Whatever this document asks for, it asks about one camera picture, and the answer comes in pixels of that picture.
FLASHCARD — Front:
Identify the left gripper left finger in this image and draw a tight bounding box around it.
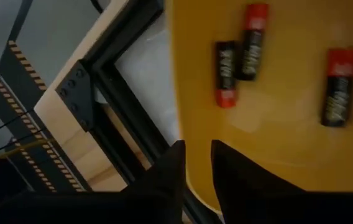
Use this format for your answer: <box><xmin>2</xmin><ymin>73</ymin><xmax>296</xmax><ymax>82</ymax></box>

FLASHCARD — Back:
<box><xmin>0</xmin><ymin>139</ymin><xmax>187</xmax><ymax>224</ymax></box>

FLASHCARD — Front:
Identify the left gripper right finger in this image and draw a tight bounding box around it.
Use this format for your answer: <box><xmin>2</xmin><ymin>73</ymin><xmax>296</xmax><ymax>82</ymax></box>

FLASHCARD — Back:
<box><xmin>209</xmin><ymin>139</ymin><xmax>353</xmax><ymax>224</ymax></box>

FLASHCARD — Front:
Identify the batteries pair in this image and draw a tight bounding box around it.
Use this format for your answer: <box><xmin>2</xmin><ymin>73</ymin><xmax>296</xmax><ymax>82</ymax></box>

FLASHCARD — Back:
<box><xmin>319</xmin><ymin>46</ymin><xmax>353</xmax><ymax>128</ymax></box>

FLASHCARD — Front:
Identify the red black silver battery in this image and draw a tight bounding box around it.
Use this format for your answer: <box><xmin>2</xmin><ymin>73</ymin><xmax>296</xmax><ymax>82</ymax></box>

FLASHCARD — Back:
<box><xmin>236</xmin><ymin>2</ymin><xmax>270</xmax><ymax>82</ymax></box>
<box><xmin>214</xmin><ymin>39</ymin><xmax>238</xmax><ymax>109</ymax></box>

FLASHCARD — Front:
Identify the yellow plastic bin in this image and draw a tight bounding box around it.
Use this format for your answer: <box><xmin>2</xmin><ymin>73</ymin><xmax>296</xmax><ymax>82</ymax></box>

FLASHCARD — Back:
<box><xmin>165</xmin><ymin>0</ymin><xmax>353</xmax><ymax>216</ymax></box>

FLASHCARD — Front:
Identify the wooden table board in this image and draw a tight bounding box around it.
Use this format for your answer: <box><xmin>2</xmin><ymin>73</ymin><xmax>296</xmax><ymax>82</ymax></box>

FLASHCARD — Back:
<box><xmin>33</xmin><ymin>0</ymin><xmax>165</xmax><ymax>193</ymax></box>

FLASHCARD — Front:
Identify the black table frame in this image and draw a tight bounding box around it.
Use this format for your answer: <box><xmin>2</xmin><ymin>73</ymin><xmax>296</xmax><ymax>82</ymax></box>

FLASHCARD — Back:
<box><xmin>55</xmin><ymin>0</ymin><xmax>227</xmax><ymax>224</ymax></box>

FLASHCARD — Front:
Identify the black corner bracket plate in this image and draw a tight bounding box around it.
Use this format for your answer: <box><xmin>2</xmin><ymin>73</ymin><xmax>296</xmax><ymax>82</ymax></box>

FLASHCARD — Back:
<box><xmin>55</xmin><ymin>60</ymin><xmax>96</xmax><ymax>132</ymax></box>

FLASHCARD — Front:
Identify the yellow cable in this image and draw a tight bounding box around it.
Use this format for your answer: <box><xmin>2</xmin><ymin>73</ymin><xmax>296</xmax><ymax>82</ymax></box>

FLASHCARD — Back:
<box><xmin>0</xmin><ymin>139</ymin><xmax>52</xmax><ymax>163</ymax></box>

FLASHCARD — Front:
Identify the black striped floor cable cover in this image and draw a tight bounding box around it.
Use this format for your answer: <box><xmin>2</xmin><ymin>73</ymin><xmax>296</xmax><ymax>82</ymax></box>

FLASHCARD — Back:
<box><xmin>0</xmin><ymin>39</ymin><xmax>86</xmax><ymax>194</ymax></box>

